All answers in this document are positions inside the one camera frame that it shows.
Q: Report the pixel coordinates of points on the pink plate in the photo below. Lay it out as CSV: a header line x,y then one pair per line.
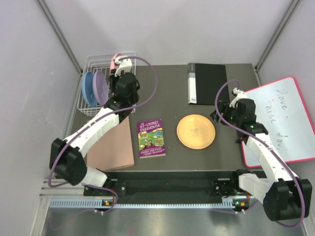
x,y
112,64

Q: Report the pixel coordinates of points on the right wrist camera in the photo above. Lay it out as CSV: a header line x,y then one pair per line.
x,y
238,94

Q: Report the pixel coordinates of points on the purple plate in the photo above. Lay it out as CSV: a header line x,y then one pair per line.
x,y
100,88

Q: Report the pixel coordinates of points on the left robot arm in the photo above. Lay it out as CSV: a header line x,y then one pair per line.
x,y
67,155

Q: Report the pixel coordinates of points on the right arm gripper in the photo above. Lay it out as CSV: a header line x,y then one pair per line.
x,y
223,107

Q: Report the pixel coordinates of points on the orange plate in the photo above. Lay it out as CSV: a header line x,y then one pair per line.
x,y
196,131

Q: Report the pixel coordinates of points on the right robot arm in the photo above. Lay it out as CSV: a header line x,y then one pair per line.
x,y
283,194

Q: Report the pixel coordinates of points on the slotted cable duct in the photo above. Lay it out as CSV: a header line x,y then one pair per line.
x,y
102,203

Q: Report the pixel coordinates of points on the black document folder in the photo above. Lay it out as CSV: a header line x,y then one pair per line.
x,y
204,82

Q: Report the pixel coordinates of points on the purple treehouse book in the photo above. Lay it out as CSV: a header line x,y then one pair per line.
x,y
151,139

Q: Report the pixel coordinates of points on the pink notebook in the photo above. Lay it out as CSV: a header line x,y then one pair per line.
x,y
114,150

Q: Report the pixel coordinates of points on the blue plate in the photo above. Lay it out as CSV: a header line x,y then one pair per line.
x,y
87,89

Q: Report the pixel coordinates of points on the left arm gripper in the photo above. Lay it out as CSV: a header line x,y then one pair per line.
x,y
112,79

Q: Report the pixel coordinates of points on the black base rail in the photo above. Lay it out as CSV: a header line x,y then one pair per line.
x,y
171,187

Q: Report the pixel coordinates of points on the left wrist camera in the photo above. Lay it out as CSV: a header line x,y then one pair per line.
x,y
123,65

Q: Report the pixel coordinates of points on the pink framed whiteboard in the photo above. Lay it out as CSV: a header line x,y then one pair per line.
x,y
281,109

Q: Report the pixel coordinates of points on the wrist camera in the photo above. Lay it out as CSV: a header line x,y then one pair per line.
x,y
238,94
123,65

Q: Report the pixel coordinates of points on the white wire dish rack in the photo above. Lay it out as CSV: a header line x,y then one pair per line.
x,y
93,63

